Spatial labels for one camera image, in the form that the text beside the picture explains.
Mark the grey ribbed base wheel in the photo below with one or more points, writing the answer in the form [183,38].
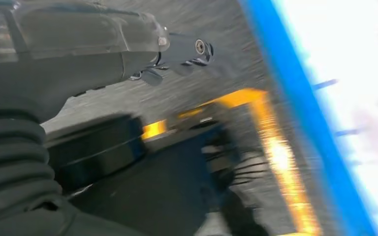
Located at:
[241,169]

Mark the blue metal shelf cart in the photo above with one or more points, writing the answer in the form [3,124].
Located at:
[293,81]

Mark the yellow floor tape square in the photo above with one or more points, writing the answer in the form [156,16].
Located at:
[283,163]

